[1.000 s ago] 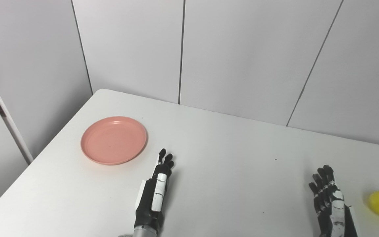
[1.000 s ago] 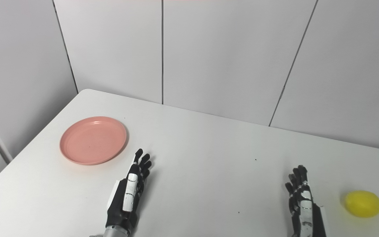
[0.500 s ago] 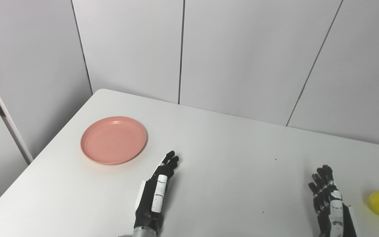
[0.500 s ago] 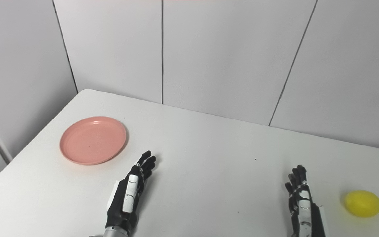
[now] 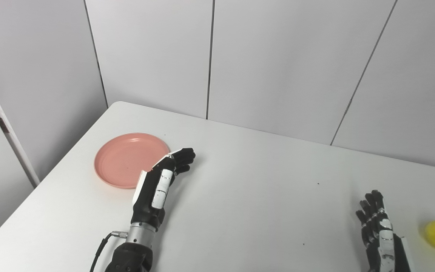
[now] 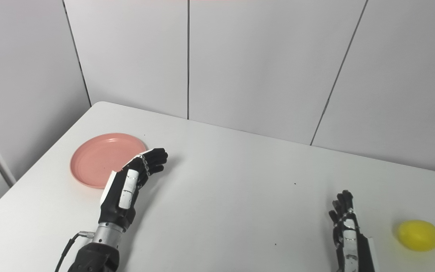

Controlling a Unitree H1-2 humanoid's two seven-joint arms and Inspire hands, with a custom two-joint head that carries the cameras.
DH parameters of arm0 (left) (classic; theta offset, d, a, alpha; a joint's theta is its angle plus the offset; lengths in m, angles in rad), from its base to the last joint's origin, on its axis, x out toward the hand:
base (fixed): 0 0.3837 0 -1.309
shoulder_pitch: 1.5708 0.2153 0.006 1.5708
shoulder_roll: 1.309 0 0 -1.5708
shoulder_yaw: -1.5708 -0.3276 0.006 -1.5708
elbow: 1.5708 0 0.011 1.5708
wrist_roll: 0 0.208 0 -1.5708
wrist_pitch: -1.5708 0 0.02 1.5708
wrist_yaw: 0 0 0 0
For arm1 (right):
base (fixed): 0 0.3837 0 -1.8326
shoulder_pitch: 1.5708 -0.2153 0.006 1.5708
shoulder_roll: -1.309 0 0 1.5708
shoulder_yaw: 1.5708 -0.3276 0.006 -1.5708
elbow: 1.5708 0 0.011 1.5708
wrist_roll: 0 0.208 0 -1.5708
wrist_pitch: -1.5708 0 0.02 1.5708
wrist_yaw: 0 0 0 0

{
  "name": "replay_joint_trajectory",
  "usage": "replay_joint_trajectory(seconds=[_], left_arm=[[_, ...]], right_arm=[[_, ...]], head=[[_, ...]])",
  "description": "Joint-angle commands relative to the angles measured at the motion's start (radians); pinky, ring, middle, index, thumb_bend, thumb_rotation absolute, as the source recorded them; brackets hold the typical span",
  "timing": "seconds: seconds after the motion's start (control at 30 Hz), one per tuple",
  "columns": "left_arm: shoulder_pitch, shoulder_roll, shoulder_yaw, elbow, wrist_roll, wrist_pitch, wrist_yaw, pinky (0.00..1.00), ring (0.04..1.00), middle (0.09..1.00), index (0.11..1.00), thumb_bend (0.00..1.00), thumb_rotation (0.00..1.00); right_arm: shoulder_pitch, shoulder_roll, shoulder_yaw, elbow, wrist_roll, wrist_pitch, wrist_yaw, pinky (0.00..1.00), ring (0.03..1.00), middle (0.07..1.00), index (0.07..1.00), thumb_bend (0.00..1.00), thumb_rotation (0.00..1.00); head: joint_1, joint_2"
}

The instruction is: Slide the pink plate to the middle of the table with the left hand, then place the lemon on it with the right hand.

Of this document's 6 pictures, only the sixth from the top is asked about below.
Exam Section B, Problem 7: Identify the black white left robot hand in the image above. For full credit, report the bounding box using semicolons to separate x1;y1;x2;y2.
99;147;169;232

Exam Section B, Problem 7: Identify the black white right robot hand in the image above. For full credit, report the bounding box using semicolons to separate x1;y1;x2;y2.
329;190;377;272

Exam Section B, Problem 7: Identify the pink round plate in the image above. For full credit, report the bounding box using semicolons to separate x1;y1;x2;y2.
70;133;147;189

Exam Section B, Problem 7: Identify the yellow lemon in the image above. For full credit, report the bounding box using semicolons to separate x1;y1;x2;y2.
397;220;435;252

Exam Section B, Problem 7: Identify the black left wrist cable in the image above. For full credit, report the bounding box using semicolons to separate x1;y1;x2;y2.
54;231;96;272

